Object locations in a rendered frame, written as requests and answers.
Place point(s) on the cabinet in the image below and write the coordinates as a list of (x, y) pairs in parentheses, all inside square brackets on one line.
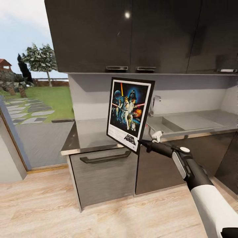
[(215, 45), (122, 36)]

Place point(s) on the drop in sink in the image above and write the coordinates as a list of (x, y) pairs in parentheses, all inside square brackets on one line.
[(170, 124)]

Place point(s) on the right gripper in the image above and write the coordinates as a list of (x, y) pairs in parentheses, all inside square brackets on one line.
[(153, 146)]

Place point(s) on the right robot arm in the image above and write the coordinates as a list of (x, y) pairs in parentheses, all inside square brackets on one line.
[(218, 217)]

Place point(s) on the dishwasher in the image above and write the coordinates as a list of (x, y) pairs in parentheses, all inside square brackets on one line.
[(104, 175)]

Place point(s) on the poster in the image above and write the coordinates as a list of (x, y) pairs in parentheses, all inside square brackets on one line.
[(129, 104)]

